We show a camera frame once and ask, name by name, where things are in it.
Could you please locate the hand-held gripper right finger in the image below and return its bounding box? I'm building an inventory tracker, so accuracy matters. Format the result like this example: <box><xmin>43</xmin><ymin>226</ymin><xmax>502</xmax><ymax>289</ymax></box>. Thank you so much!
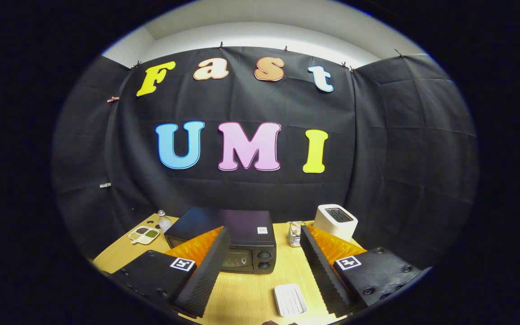
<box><xmin>300</xmin><ymin>224</ymin><xmax>423</xmax><ymax>318</ymax></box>

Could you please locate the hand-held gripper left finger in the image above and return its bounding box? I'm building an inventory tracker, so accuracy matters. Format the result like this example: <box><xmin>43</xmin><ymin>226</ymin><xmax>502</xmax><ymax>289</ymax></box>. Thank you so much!
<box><xmin>110</xmin><ymin>226</ymin><xmax>232</xmax><ymax>318</ymax></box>

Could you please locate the black toaster oven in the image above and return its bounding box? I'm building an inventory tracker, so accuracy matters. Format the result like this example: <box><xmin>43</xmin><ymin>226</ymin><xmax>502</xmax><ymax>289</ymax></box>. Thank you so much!
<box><xmin>164</xmin><ymin>207</ymin><xmax>277</xmax><ymax>274</ymax></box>

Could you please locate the white toaster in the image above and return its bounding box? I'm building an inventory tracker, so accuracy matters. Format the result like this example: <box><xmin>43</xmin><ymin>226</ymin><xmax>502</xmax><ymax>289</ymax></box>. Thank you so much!
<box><xmin>313</xmin><ymin>204</ymin><xmax>358</xmax><ymax>242</ymax></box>

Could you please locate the white ribbed tray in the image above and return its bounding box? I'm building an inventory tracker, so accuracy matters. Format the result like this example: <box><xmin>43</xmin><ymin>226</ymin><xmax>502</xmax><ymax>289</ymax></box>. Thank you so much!
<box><xmin>274</xmin><ymin>283</ymin><xmax>308</xmax><ymax>318</ymax></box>

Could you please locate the clear holder with sticks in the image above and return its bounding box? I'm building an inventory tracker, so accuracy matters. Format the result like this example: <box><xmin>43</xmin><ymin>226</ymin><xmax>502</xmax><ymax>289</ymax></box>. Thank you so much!
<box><xmin>287</xmin><ymin>221</ymin><xmax>305</xmax><ymax>247</ymax></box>

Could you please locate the small clear bottle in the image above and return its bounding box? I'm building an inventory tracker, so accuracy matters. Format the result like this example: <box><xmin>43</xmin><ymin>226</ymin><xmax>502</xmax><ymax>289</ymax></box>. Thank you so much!
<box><xmin>158</xmin><ymin>210</ymin><xmax>173</xmax><ymax>233</ymax></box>

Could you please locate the white divided seasoning dish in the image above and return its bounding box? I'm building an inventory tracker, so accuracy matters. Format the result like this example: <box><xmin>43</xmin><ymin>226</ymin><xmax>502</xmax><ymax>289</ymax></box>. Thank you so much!
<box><xmin>128</xmin><ymin>226</ymin><xmax>160</xmax><ymax>245</ymax></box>

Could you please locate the black backdrop cloth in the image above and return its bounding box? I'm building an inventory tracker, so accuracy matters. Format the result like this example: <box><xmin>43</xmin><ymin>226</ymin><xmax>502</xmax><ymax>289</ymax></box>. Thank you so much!
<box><xmin>52</xmin><ymin>46</ymin><xmax>479</xmax><ymax>271</ymax></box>

